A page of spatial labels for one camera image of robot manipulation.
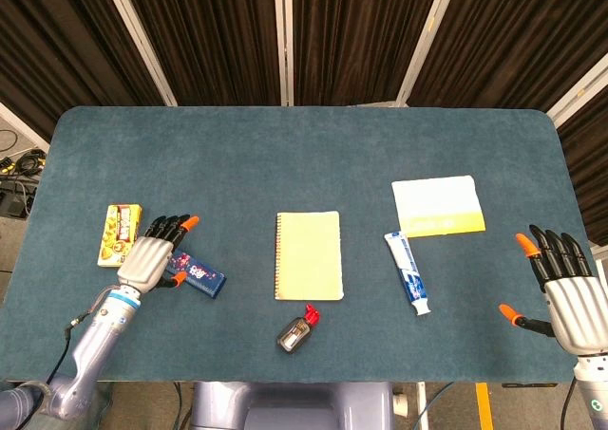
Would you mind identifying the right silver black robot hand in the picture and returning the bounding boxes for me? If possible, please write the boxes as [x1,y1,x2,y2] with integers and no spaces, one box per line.
[498,224,608,356]

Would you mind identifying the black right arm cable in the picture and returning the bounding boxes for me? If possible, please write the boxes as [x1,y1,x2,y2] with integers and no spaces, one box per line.
[559,381,580,430]

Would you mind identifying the black foot pedal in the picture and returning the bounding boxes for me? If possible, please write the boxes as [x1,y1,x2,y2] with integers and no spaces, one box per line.
[0,182,35,218]

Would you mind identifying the white table leg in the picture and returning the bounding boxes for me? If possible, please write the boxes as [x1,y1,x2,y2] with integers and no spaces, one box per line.
[414,381,429,430]

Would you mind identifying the blue white toothpaste tube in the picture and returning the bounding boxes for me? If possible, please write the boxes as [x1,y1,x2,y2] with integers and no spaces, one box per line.
[383,231,432,317]

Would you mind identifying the white screen frame post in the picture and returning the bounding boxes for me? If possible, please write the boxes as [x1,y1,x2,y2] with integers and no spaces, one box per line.
[0,102,51,154]
[100,0,179,107]
[395,0,461,107]
[545,54,608,126]
[273,0,295,107]

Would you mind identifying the grey robot torso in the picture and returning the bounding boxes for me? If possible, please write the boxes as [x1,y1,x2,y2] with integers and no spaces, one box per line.
[189,381,395,430]

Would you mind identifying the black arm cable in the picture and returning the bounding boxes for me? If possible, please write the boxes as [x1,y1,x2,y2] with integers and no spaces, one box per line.
[45,285,120,389]
[559,381,580,430]

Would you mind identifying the yellow spiral notebook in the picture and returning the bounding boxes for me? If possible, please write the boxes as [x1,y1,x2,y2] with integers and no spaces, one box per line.
[274,210,345,302]

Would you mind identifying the blue floor cable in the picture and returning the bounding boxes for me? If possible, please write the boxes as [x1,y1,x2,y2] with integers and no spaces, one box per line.
[417,382,457,430]

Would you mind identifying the yellow red snack box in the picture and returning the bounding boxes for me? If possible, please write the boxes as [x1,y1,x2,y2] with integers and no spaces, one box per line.
[97,203,143,269]

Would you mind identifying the blue felt table mat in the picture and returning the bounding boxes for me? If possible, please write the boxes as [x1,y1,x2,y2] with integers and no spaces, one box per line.
[0,105,608,384]

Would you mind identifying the dark brown curtain panel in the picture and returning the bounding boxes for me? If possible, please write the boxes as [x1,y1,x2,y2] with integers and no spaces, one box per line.
[118,0,286,107]
[0,0,166,141]
[290,0,447,107]
[555,92,608,249]
[407,0,608,113]

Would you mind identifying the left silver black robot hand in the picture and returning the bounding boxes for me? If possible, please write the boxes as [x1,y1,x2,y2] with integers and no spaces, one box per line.
[116,215,200,294]

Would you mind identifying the yellow floor tape strip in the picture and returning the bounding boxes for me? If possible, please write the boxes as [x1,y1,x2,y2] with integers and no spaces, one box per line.
[475,383,493,430]

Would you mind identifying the black ink bottle red cap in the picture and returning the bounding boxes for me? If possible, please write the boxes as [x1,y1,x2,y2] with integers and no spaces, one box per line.
[275,304,321,354]

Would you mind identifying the yellow black cable bundle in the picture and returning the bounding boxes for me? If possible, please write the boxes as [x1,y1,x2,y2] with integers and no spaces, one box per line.
[0,148,48,178]

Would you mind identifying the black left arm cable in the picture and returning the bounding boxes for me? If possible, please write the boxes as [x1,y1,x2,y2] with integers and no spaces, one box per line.
[45,285,120,389]

